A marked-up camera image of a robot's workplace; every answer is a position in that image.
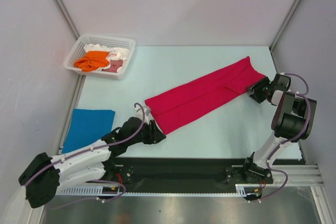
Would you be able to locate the white t shirt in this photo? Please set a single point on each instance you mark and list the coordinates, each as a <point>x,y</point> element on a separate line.
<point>115,53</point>

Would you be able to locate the maroon t shirt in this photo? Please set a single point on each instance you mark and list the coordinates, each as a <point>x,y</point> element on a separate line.
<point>115,65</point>

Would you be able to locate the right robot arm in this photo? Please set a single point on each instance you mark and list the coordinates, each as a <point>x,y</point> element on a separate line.
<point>292,122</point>

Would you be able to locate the red t shirt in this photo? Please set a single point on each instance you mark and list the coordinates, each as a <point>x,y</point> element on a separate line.
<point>187,103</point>

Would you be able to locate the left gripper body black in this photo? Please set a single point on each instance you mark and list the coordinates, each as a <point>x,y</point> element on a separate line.
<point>148,137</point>

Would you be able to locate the white slotted cable duct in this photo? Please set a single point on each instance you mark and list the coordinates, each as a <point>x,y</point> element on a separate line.
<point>165,190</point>

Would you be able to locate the left aluminium frame post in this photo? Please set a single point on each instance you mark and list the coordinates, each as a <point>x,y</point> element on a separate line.
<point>67,18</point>

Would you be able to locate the folded blue t shirt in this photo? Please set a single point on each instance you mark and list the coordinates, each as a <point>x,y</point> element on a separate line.
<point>86,127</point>

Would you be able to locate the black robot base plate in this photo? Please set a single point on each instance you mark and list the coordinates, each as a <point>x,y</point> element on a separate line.
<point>183,171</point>

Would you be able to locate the aluminium frame post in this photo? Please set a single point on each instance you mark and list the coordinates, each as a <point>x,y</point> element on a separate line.
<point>67,18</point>
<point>288,17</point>

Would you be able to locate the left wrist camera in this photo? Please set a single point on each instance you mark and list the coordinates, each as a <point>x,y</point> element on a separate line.
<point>141,112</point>

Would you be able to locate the right aluminium frame post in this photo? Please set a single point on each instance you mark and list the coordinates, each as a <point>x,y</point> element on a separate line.
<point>288,17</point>

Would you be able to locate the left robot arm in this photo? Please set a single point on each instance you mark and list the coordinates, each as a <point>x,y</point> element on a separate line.
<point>47,175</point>

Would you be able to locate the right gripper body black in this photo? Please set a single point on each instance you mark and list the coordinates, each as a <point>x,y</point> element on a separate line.
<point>261,88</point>

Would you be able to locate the white plastic basket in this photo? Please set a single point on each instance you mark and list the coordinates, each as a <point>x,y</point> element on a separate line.
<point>78,52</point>

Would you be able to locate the orange t shirt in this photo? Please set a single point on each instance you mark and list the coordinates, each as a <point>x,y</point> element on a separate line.
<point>93,61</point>

